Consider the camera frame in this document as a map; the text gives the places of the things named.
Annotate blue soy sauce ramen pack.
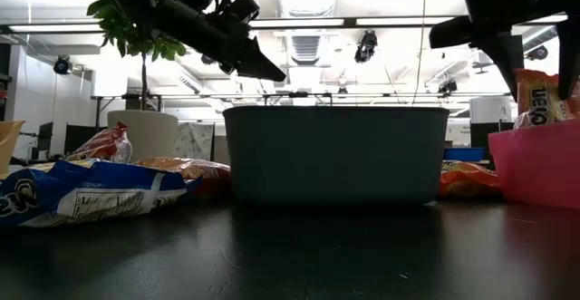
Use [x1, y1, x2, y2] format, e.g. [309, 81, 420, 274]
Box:
[0, 158, 203, 228]

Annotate blue storage box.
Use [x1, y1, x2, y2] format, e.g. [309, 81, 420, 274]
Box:
[442, 147, 488, 162]

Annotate dark blue plastic bin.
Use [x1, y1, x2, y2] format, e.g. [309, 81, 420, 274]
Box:
[222, 104, 450, 206]

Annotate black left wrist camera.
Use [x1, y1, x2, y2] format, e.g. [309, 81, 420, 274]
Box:
[220, 0, 262, 25]

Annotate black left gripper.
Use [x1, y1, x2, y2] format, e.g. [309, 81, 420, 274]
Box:
[151, 0, 287, 82]

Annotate red roast beef ramen pack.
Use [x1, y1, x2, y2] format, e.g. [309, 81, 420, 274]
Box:
[133, 156, 232, 199]
[65, 121, 133, 164]

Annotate green potted plant white pot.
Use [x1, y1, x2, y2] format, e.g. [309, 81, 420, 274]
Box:
[83, 0, 188, 164]

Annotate white cabinet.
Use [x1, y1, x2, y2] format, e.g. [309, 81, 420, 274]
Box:
[469, 95, 514, 124]

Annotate yellow plastic bin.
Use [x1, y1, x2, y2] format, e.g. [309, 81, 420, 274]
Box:
[0, 119, 27, 177]

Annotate ceiling air vent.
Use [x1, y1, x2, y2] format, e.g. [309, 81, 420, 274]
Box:
[289, 34, 322, 65]

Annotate black background monitors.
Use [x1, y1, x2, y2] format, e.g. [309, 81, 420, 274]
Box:
[36, 121, 99, 157]

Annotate red plastic bin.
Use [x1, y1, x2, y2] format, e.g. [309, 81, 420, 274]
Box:
[488, 118, 580, 210]

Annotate long ceiling light panel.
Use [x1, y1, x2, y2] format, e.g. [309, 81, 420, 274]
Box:
[7, 23, 104, 34]
[520, 14, 568, 24]
[247, 17, 346, 29]
[355, 16, 457, 26]

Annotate grey patterned cloth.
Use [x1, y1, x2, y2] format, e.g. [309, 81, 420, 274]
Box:
[173, 121, 216, 161]

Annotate orange chicken ramen pack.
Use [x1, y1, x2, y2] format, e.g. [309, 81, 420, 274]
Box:
[513, 67, 580, 130]
[438, 160, 502, 200]

